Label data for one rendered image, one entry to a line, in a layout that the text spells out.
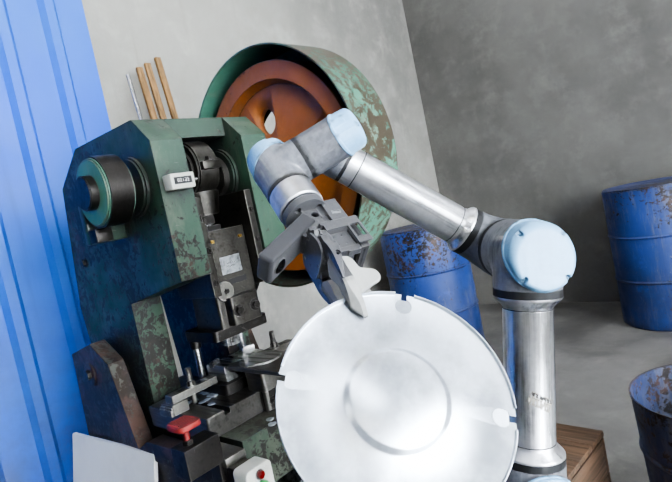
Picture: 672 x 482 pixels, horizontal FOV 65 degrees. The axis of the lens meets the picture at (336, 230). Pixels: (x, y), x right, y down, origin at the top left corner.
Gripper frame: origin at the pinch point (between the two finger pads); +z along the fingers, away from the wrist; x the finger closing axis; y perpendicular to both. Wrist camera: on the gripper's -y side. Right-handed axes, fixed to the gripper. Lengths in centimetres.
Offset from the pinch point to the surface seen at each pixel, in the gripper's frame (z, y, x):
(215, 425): -29, -6, 80
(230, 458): -17, -7, 74
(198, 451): -20, -14, 69
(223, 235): -72, 10, 56
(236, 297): -57, 9, 66
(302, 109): -101, 47, 37
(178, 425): -25, -17, 65
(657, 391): 16, 118, 73
